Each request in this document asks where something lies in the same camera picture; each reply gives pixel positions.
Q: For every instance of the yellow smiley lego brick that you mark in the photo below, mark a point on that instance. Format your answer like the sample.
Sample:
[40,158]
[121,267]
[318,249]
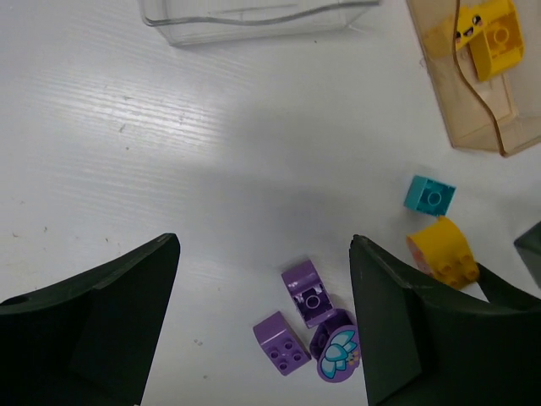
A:
[493,33]

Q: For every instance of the small teal lego brick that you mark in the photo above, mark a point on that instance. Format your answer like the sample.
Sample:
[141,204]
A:
[428,196]

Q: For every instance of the grey translucent container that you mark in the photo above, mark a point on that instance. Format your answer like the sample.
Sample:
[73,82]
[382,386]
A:
[528,246]

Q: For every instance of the purple oval flower lego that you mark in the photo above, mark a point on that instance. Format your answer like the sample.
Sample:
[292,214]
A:
[336,347]

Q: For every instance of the yellow studded lego brick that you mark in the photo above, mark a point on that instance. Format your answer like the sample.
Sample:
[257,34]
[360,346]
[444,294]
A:
[442,252]

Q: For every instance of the orange translucent container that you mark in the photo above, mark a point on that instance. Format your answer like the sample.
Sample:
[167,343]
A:
[499,115]

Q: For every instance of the purple studded lego brick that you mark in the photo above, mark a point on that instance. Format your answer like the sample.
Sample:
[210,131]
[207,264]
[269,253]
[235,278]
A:
[281,344]

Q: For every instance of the clear plastic container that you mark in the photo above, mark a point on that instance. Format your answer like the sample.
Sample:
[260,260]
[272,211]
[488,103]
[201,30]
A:
[185,23]

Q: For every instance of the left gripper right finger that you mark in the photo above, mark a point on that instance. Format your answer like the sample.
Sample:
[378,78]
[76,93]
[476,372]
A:
[425,343]

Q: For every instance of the purple hollow lego brick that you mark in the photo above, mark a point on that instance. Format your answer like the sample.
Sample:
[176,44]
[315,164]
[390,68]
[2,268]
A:
[308,293]

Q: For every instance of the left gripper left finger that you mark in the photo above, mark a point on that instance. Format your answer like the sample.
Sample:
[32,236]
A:
[89,339]

